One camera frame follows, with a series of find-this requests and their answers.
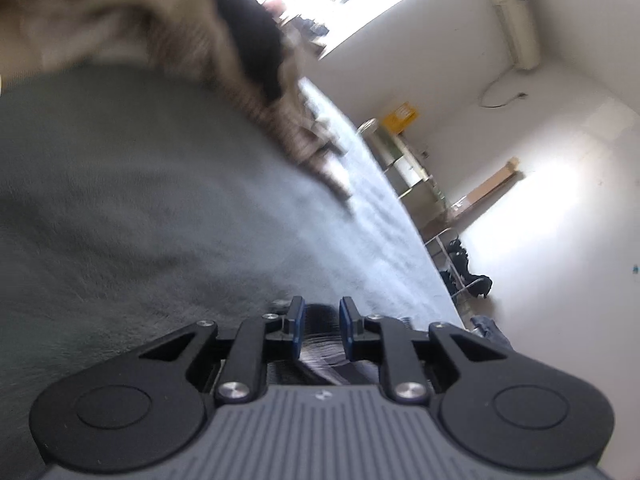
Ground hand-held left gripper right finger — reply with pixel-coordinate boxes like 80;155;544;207
339;297;511;405

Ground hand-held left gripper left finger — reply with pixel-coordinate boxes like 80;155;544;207
139;296;307;405

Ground dark plaid shirt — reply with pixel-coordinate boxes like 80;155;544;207
267;302;416;387

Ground metal shoe rack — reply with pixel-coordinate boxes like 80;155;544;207
424;227;494;312

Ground black shoes on rack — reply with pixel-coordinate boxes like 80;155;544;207
439;239;494;302

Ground folded dark grey garment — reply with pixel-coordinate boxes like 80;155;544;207
469;314;517;352

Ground white desk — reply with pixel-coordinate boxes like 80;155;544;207
366;127;452;232

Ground pinkish knitted sweater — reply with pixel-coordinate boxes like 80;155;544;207
235;76;355;203

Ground grey fleece bed blanket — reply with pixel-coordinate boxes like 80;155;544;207
0;62;468;466

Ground long cardboard box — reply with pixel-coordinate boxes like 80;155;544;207
451;156;527;217

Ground yellow box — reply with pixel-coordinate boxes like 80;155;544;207
381;102;419;134

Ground dark shoes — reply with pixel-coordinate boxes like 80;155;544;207
292;14;332;44

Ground checked beige knit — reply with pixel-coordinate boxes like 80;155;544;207
145;10;238;86

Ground white air conditioner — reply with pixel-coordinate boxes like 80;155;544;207
491;0;542;71

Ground beige cloth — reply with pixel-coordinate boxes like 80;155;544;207
0;0;251;92

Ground air conditioner power cord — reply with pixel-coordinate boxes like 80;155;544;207
479;67;529;109

